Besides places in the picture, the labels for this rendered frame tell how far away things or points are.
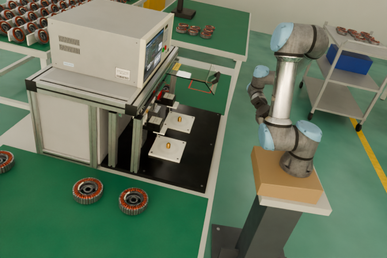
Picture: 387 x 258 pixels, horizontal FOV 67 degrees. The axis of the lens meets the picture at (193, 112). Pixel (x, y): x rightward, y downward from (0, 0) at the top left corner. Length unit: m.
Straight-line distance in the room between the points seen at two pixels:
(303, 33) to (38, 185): 1.19
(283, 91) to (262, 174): 0.38
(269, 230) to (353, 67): 2.69
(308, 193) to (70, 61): 1.15
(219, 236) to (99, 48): 1.44
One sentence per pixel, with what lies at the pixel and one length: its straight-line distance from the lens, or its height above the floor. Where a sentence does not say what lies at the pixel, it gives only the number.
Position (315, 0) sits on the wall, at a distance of 6.62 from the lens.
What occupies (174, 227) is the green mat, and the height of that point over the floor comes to 0.75.
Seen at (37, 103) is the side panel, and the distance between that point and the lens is 1.32.
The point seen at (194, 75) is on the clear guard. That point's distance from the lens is 1.51.
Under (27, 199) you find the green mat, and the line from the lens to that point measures 1.30.
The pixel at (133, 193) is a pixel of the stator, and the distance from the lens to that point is 1.24.
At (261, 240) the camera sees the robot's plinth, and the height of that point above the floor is 0.37.
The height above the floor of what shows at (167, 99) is 0.92.
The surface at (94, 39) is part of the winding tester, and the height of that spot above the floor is 1.28.
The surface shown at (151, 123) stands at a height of 0.92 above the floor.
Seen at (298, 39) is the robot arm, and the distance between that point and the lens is 1.25.
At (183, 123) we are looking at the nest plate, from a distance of 1.62.
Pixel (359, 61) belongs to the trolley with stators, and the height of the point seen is 0.69.
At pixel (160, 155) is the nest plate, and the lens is 1.40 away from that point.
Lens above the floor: 1.71
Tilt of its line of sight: 32 degrees down
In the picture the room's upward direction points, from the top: 11 degrees clockwise
